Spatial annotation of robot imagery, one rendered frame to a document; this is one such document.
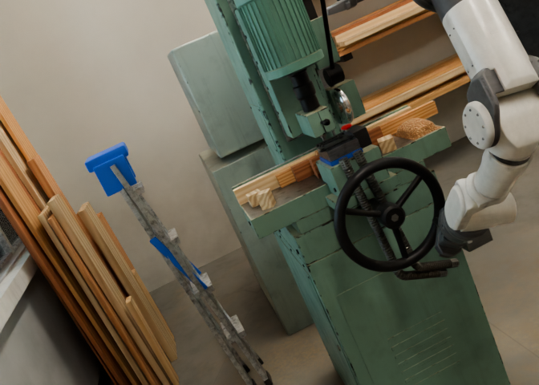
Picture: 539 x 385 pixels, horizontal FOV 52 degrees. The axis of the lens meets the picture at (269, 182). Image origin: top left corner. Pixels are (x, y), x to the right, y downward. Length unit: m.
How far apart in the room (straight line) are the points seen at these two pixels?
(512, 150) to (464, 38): 0.19
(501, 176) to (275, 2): 0.80
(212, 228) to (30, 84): 1.52
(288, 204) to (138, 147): 2.46
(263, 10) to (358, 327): 0.92
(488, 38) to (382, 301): 0.93
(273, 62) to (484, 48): 0.74
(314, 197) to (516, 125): 0.71
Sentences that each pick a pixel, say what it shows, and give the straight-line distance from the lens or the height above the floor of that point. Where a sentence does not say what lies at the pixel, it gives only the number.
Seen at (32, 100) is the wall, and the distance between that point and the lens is 3.88.
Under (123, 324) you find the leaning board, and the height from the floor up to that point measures 0.39.
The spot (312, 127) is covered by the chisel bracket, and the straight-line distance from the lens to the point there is 1.58.
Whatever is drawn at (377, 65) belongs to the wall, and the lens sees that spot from 4.16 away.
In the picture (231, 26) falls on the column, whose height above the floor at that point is 1.38.
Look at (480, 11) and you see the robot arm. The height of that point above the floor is 1.23.
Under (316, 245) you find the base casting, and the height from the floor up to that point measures 0.75.
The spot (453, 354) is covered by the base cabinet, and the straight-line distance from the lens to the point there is 1.83.
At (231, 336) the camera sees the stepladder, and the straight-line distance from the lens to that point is 2.37.
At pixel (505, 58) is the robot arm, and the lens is 0.92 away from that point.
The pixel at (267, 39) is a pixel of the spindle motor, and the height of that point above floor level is 1.31.
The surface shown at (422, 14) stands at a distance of 3.75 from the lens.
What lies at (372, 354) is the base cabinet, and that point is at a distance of 1.71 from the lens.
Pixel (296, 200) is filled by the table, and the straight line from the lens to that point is 1.48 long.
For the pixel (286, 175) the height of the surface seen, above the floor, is 0.93.
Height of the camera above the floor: 1.33
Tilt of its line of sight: 14 degrees down
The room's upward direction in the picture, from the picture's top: 24 degrees counter-clockwise
